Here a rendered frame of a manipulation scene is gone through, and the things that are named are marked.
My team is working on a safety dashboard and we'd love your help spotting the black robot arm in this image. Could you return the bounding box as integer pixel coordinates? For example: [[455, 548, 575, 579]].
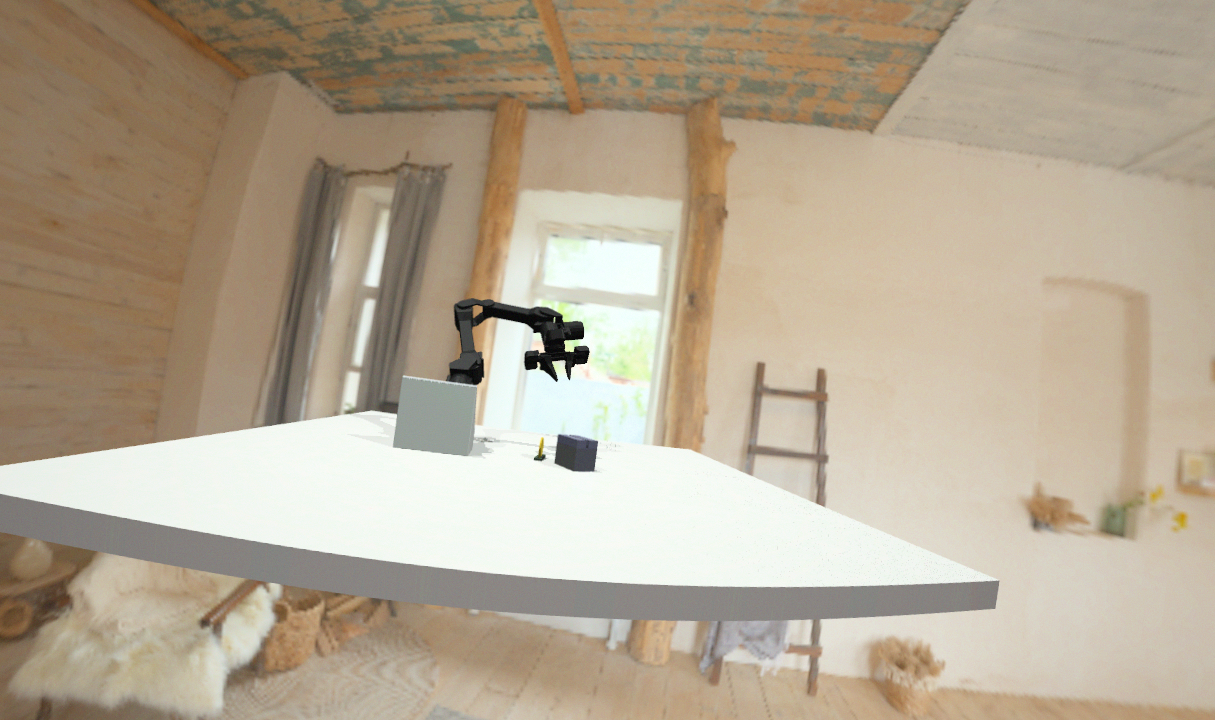
[[446, 297, 584, 386]]

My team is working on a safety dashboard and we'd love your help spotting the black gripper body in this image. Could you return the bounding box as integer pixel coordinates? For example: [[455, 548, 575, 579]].
[[525, 344, 590, 370]]

